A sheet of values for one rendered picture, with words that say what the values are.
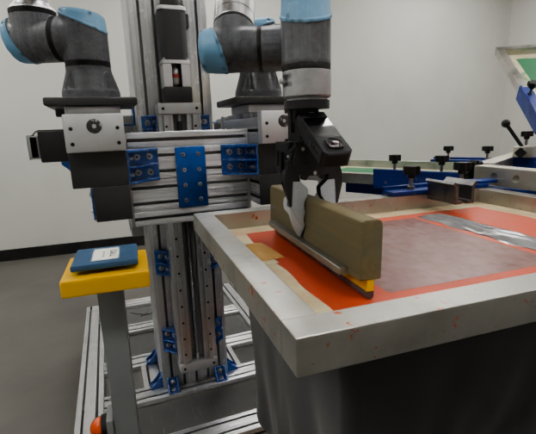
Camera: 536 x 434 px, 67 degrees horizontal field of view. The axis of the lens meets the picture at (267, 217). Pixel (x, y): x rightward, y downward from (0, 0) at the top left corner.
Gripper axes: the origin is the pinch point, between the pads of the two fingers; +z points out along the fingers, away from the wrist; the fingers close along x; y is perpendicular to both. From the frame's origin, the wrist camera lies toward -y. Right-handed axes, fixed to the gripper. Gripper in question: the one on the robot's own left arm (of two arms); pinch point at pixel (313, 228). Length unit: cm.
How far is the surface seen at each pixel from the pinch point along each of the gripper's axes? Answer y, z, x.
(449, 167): 89, 3, -108
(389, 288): -15.7, 5.1, -3.5
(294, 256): 2.3, 5.0, 2.4
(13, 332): 209, 100, 105
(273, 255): 4.2, 5.0, 5.5
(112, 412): 12.3, 33.1, 34.3
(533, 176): 16, -3, -67
